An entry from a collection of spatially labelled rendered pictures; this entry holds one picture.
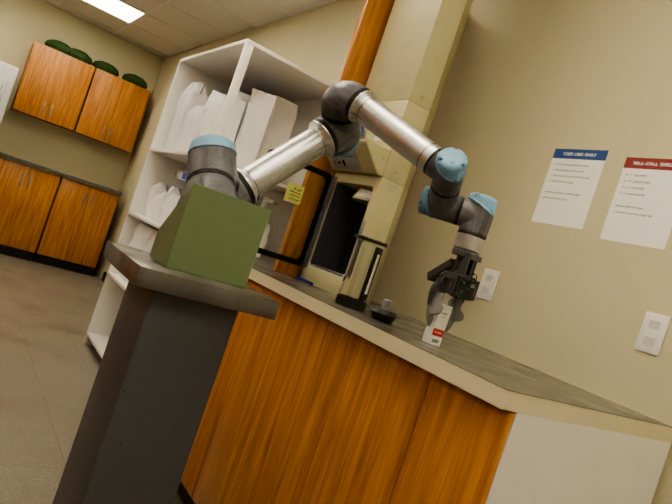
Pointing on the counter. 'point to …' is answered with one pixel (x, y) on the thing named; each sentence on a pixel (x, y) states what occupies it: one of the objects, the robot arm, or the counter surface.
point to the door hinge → (320, 221)
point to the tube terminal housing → (382, 207)
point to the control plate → (347, 161)
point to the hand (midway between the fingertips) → (437, 323)
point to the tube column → (418, 51)
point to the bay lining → (338, 230)
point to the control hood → (368, 159)
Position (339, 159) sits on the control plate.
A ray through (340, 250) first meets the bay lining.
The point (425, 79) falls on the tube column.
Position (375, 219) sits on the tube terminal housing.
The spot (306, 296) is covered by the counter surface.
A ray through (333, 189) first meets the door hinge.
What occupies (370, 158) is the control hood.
